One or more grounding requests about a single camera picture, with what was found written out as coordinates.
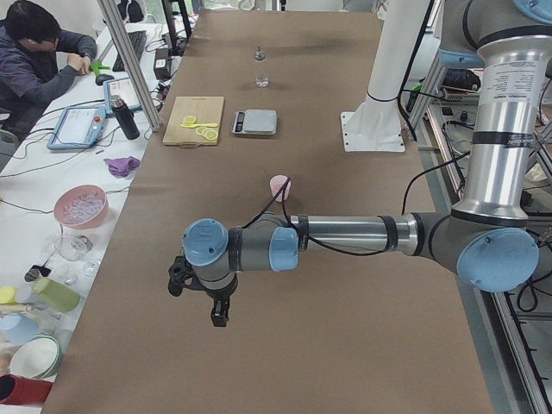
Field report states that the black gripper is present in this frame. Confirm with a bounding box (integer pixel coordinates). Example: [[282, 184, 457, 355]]
[[205, 285, 236, 328]]

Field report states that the light blue cup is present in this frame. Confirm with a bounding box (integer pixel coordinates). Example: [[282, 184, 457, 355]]
[[1, 314, 40, 346]]

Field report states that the pink plastic cup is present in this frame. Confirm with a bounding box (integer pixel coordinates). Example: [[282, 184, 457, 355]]
[[269, 174, 291, 203]]

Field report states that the blue teach pendant near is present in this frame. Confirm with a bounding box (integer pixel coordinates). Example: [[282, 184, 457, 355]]
[[47, 106, 107, 151]]

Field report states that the blue teach pendant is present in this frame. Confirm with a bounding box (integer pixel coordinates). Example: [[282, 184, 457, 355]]
[[47, 106, 107, 151], [103, 78, 141, 116]]

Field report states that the black water bottle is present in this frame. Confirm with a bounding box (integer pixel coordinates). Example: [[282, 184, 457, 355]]
[[111, 95, 140, 141]]

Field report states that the glass sauce bottle steel spout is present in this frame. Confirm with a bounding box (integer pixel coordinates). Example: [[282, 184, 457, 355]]
[[254, 46, 270, 88]]

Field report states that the person in dark jacket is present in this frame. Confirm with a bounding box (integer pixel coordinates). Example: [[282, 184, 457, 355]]
[[1, 1, 97, 140]]

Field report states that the lemon slice front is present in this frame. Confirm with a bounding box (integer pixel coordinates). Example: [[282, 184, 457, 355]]
[[202, 129, 218, 141]]

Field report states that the purple cloth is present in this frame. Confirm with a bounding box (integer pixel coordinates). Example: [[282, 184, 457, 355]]
[[103, 156, 141, 178]]

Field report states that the wooden cutting board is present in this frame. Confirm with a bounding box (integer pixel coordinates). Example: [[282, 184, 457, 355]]
[[162, 97, 224, 147]]

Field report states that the blue teach pendant far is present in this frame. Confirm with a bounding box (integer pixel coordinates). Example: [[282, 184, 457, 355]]
[[103, 78, 141, 116]]

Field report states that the red cup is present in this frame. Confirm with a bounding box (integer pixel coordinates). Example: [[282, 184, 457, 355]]
[[1, 374, 53, 406]]

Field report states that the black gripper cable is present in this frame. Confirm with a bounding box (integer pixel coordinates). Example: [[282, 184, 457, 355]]
[[241, 174, 471, 257]]

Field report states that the aluminium frame post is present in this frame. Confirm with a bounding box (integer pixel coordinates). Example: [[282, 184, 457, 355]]
[[97, 0, 161, 132]]

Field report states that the black keyboard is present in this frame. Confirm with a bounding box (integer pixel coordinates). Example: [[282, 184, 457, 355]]
[[111, 30, 147, 72]]

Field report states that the yellow plastic knife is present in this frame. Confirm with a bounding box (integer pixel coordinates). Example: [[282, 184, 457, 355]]
[[180, 122, 218, 129]]

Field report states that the white green bowl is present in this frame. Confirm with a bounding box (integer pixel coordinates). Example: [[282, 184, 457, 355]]
[[9, 336, 62, 380]]

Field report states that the pink bowl with ice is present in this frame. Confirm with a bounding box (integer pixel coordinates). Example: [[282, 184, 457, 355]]
[[53, 185, 109, 229]]

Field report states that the grey digital kitchen scale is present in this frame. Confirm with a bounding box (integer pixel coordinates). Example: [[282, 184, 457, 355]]
[[231, 110, 278, 136]]

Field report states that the green cup lying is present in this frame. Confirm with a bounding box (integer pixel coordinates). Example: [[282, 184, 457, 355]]
[[32, 278, 80, 312]]

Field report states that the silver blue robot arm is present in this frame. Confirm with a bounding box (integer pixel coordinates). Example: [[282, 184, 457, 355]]
[[168, 1, 551, 327]]

